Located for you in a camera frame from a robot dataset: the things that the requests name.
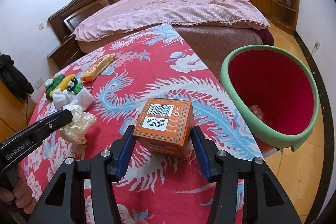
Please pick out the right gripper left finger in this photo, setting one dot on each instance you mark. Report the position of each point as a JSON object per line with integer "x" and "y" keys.
{"x": 63, "y": 199}

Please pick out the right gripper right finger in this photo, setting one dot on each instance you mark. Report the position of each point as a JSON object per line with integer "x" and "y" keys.
{"x": 264, "y": 199}

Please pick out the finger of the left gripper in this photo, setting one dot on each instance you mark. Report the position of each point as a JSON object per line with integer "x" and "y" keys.
{"x": 21, "y": 144}

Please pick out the cream plastic bag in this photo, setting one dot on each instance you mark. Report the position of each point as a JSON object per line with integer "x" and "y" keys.
{"x": 75, "y": 131}

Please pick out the orange cardboard box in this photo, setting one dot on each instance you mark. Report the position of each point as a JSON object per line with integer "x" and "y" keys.
{"x": 164, "y": 126}

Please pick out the white cloth sock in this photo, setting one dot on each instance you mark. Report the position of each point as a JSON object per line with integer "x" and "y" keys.
{"x": 67, "y": 99}

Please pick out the green panda keychain toy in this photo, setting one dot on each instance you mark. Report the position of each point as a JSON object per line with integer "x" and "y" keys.
{"x": 74, "y": 86}

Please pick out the orange snack packet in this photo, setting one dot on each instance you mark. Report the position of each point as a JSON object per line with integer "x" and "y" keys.
{"x": 96, "y": 68}

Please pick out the trash inside bin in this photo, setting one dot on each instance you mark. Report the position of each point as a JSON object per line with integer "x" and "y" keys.
{"x": 257, "y": 112}

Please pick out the person's left hand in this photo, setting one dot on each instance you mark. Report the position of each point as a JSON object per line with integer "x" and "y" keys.
{"x": 22, "y": 193}

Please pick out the wooden wardrobe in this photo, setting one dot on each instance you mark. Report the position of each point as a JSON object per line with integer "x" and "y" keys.
{"x": 15, "y": 114}

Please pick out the black hanging jacket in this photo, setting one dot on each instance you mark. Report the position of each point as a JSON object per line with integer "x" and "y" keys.
{"x": 14, "y": 80}

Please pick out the green clover squishy toy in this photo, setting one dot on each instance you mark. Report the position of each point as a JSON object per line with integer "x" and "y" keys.
{"x": 52, "y": 84}

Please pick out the red bin with green rim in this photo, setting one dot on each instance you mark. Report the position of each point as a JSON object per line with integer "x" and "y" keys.
{"x": 281, "y": 85}

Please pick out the dark wooden nightstand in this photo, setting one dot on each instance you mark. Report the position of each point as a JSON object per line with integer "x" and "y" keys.
{"x": 66, "y": 53}

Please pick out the red floral tablecloth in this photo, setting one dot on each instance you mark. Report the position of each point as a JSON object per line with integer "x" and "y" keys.
{"x": 156, "y": 188}

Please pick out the dark wooden headboard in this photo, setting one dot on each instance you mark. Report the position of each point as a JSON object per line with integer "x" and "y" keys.
{"x": 64, "y": 21}

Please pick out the pink checked bedspread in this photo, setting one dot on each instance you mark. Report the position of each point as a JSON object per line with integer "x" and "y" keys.
{"x": 129, "y": 15}

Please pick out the wooden corner shelf unit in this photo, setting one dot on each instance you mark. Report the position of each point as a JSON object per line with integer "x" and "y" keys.
{"x": 284, "y": 15}

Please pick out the white wall socket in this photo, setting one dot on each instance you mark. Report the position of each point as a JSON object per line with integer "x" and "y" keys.
{"x": 39, "y": 83}

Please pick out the white wall switch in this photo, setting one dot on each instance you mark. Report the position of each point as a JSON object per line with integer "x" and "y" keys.
{"x": 40, "y": 26}

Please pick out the bed with brown frame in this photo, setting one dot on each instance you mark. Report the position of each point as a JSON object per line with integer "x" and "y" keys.
{"x": 204, "y": 37}

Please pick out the wall outlet with cable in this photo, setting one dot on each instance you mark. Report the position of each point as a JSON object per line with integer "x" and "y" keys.
{"x": 314, "y": 50}

